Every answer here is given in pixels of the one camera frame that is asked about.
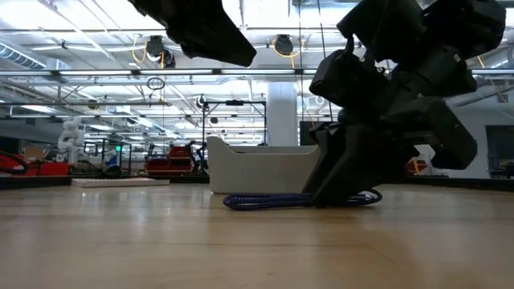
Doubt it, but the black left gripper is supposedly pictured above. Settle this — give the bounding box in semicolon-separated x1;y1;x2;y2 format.
127;0;258;67

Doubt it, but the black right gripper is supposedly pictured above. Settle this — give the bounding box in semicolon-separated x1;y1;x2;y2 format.
301;95;479;209

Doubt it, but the purple braided USB-C cable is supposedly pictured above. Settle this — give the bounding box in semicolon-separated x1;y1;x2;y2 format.
222;188;383;212

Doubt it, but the dark background monitor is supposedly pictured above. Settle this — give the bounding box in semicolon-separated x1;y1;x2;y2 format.
299;120;322;146

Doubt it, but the white building column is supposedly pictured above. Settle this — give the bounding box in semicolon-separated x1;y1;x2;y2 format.
267;82;300;148

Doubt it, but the white plastic bin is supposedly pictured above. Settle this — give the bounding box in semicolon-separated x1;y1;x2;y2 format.
206;135;322;195

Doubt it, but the red storage bin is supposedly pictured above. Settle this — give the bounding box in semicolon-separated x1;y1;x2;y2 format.
0;154;70;177
145;145;194;176

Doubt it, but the white flat board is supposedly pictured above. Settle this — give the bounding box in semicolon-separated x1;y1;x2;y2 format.
71;177;171;189

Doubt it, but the white humanoid robot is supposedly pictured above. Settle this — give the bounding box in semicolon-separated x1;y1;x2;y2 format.
57;116;86;164

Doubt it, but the black ceiling cable reel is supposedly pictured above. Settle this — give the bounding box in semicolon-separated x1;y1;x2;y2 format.
145;35;177;69
274;34;296;57

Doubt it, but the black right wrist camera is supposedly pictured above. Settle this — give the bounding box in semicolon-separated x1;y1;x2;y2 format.
308;35;389;110

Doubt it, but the black coiled hose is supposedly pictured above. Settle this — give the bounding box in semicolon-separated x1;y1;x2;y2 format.
0;150;29;176

